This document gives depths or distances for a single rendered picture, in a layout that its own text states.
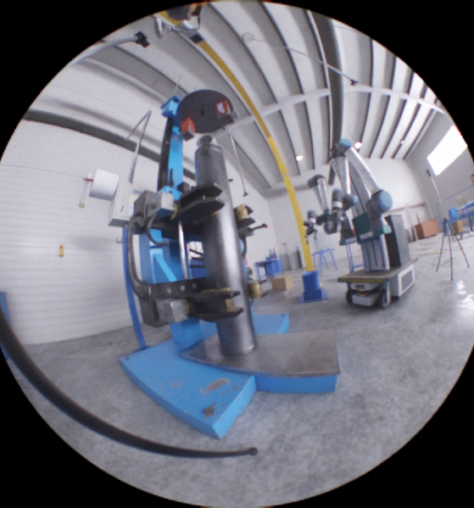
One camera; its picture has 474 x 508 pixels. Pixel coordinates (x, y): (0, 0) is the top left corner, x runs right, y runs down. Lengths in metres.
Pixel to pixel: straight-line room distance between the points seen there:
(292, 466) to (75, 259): 2.63
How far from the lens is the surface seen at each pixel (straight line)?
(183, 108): 1.70
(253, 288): 0.87
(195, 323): 1.19
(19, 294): 2.60
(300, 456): 0.64
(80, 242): 2.53
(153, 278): 0.74
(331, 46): 5.94
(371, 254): 1.88
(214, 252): 0.76
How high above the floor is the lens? 0.61
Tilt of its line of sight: 7 degrees up
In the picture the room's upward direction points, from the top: 10 degrees counter-clockwise
